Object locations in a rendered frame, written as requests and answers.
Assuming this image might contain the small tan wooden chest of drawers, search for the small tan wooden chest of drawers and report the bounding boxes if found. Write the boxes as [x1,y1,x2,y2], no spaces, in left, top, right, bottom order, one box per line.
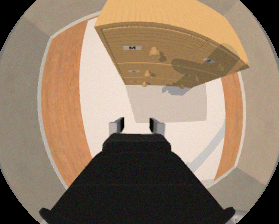
[94,0,250,86]

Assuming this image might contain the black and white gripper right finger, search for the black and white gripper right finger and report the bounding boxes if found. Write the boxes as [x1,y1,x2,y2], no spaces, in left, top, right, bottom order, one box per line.
[149,118,165,137]

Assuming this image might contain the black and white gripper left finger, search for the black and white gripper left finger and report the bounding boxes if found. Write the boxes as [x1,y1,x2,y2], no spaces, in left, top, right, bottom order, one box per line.
[109,117,124,136]

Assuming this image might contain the brown wooden drawer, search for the brown wooden drawer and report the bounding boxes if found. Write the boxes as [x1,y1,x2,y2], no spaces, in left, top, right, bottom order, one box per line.
[117,62,180,78]
[102,25,206,65]
[185,42,246,76]
[163,79,202,89]
[171,66,220,83]
[124,77,166,87]

